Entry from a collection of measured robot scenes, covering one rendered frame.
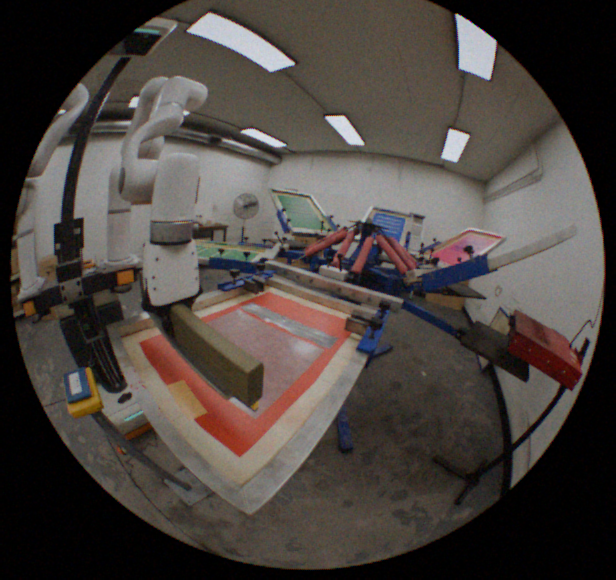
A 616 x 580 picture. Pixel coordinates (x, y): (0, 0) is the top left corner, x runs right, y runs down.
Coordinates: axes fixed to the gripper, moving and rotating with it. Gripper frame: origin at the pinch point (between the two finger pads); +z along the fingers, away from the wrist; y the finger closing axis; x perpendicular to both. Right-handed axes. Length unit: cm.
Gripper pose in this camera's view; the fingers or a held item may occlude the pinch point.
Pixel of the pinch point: (176, 322)
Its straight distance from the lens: 40.3
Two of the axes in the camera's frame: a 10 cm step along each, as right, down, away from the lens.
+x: 8.6, 2.7, -4.3
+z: -1.6, 9.5, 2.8
